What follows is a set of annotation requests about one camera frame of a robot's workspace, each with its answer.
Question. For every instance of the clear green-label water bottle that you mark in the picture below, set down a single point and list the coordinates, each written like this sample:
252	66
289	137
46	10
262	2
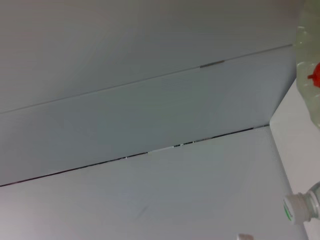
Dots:
297	207

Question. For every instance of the green glass fruit bowl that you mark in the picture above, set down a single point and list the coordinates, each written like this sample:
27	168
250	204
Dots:
307	37

